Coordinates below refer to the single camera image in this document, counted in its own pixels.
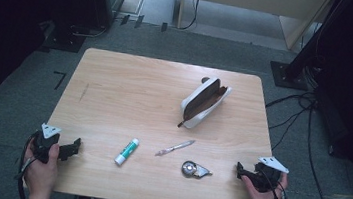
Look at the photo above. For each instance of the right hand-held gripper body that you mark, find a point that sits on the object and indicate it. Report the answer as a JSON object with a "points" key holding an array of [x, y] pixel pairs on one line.
{"points": [[266, 175]]}

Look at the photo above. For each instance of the person's left hand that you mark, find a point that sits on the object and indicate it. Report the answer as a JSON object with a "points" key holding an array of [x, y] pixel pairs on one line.
{"points": [[40, 173]]}

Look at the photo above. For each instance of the clear pink pen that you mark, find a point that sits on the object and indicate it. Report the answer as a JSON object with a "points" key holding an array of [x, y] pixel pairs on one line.
{"points": [[175, 148]]}

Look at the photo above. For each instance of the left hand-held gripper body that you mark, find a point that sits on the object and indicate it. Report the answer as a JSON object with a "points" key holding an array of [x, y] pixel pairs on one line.
{"points": [[44, 143]]}

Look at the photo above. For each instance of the small black floor marker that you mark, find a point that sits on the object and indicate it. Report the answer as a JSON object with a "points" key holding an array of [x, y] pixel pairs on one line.
{"points": [[164, 27]]}

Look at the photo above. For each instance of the white pencil case brown lining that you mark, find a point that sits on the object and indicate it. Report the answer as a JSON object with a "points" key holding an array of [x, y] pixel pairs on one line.
{"points": [[196, 115]]}

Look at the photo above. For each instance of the black stand with base plate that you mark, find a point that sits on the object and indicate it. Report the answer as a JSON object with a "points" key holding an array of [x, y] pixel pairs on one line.
{"points": [[294, 67]]}

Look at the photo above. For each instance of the light wooden furniture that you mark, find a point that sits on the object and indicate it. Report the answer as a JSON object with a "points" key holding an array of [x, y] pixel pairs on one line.
{"points": [[259, 3]]}

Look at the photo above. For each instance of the black stand base plate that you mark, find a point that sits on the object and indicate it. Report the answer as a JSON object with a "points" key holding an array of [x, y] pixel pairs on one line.
{"points": [[65, 39]]}

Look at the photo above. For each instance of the white and green glue stick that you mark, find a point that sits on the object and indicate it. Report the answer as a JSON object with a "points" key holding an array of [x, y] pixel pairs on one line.
{"points": [[126, 152]]}

